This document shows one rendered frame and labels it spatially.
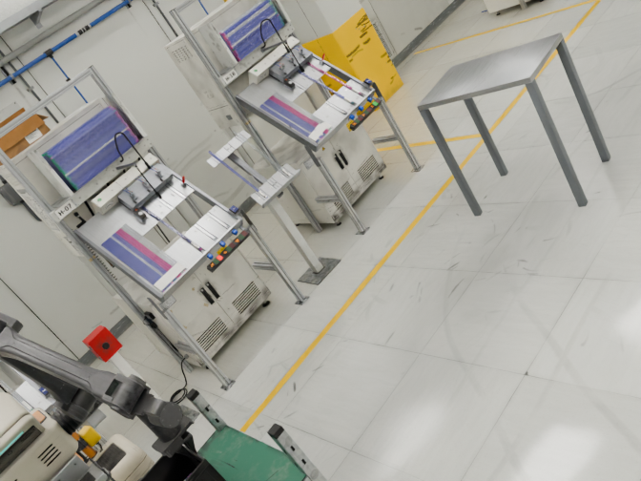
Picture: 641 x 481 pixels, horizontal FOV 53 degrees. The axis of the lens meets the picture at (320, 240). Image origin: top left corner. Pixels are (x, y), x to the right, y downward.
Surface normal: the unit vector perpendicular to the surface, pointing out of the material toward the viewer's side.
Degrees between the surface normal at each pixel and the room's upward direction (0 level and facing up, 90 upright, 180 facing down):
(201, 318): 91
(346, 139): 90
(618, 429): 0
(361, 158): 90
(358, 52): 91
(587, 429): 0
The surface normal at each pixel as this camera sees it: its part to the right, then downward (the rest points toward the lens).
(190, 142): 0.62, 0.01
